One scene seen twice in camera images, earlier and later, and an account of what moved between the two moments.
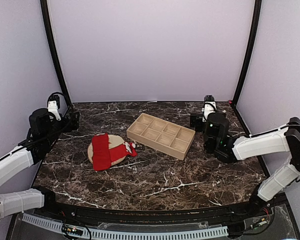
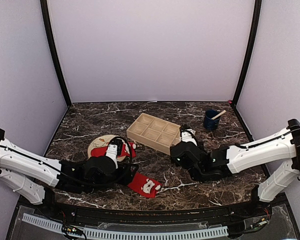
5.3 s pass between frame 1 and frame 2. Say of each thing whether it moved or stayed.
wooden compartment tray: stayed
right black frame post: stayed
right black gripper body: moved
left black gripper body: moved
